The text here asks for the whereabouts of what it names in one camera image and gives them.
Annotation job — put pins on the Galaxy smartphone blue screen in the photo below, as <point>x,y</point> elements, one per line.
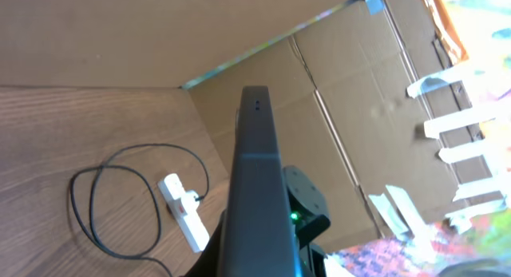
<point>257,235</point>

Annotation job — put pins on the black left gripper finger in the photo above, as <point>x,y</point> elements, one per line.
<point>206,265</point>

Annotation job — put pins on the white power strip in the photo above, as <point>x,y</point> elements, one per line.
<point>191,225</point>

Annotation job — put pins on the white charger plug adapter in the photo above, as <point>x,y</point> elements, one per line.
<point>188,202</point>

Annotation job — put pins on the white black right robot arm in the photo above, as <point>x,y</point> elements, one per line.
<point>310,218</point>

